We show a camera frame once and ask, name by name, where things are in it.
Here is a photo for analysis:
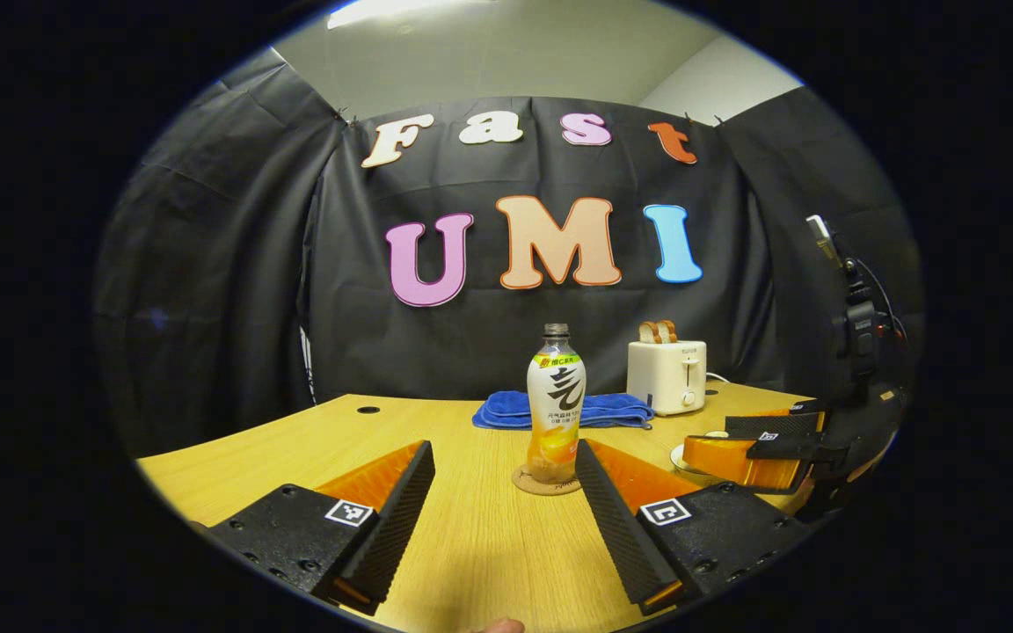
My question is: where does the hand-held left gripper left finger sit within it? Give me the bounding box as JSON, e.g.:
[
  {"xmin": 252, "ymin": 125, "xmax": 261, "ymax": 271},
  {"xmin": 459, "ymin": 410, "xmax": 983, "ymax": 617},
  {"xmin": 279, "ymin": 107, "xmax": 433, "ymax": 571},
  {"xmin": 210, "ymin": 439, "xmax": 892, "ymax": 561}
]
[{"xmin": 206, "ymin": 440, "xmax": 436, "ymax": 615}]

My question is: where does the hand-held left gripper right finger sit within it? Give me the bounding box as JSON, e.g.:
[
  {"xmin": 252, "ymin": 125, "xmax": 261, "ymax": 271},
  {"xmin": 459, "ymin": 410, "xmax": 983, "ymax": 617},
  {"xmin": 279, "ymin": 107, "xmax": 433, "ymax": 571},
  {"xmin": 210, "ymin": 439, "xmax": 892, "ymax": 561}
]
[{"xmin": 573, "ymin": 439, "xmax": 813, "ymax": 617}]

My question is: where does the round wooden coaster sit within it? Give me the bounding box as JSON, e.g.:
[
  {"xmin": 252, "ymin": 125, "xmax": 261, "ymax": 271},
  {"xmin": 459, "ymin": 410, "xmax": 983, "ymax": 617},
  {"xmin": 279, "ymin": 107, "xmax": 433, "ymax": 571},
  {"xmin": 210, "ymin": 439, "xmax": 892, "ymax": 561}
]
[{"xmin": 512, "ymin": 463, "xmax": 583, "ymax": 497}]

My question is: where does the white label water bottle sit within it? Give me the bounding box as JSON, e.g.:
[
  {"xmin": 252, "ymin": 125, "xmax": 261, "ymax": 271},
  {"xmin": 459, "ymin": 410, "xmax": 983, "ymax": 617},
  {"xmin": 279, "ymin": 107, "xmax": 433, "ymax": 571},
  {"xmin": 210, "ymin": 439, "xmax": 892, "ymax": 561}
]
[{"xmin": 526, "ymin": 323, "xmax": 587, "ymax": 485}]

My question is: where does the white toaster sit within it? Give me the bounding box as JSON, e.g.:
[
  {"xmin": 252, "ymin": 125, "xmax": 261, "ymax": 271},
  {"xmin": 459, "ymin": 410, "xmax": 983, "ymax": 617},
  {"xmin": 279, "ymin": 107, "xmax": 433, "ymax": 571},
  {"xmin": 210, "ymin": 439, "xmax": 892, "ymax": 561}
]
[{"xmin": 627, "ymin": 340, "xmax": 708, "ymax": 417}]

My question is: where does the blue folded towel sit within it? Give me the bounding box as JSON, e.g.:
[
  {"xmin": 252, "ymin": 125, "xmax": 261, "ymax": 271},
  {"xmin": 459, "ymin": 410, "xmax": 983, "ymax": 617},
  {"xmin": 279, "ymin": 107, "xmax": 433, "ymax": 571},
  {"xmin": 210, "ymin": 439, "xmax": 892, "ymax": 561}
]
[{"xmin": 472, "ymin": 390, "xmax": 655, "ymax": 431}]

